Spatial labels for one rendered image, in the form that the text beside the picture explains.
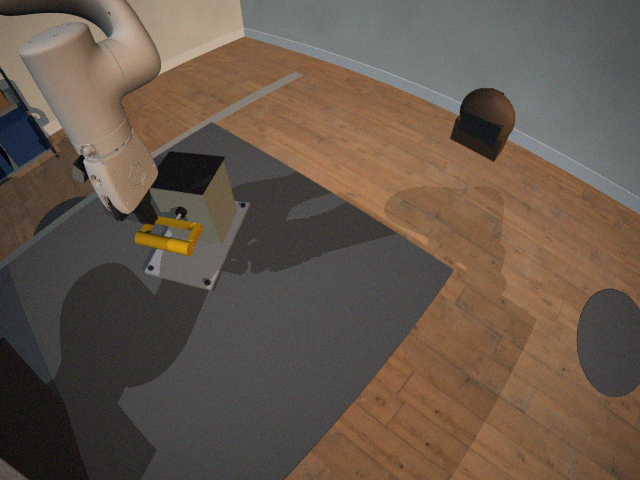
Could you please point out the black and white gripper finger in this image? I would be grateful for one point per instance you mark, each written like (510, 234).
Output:
(142, 213)
(146, 203)

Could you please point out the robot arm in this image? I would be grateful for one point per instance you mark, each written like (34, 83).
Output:
(83, 81)

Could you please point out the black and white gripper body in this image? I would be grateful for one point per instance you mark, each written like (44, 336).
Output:
(124, 175)

